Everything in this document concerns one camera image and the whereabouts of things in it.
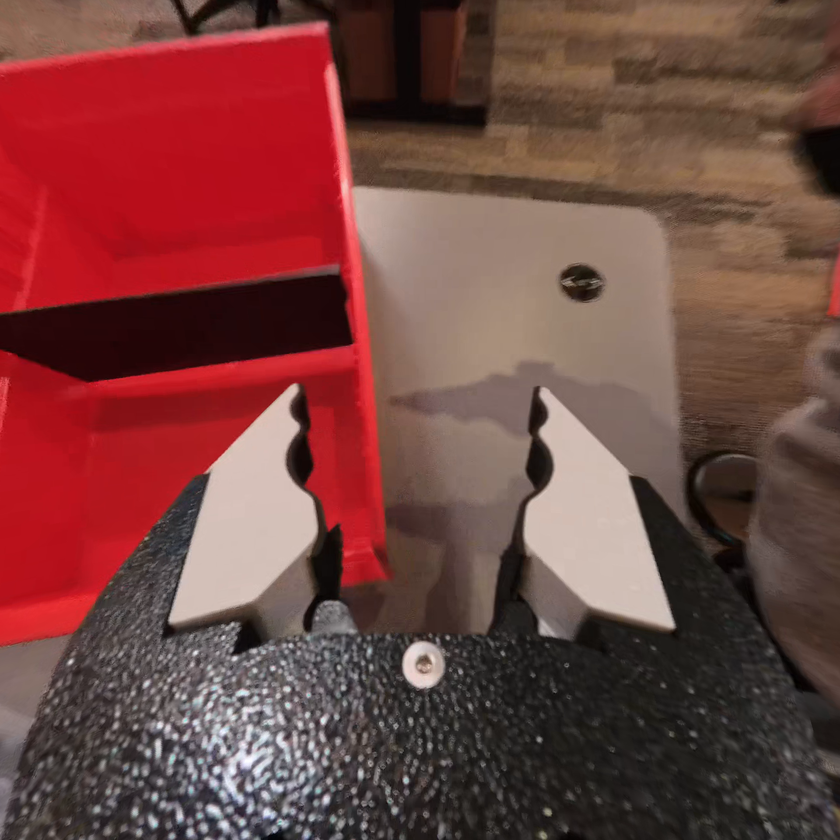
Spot person's right hand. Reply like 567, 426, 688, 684
795, 62, 840, 137

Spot white plate with screw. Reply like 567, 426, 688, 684
341, 185, 686, 637

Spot brown cabinet black frame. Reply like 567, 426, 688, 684
335, 0, 492, 127

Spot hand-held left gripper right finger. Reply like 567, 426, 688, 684
495, 385, 678, 643

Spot red plastic bin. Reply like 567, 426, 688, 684
0, 21, 395, 647

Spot person's grey hoodie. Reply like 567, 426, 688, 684
748, 328, 840, 775

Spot black cable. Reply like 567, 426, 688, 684
686, 451, 762, 549

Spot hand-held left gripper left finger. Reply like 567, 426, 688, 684
165, 382, 345, 637

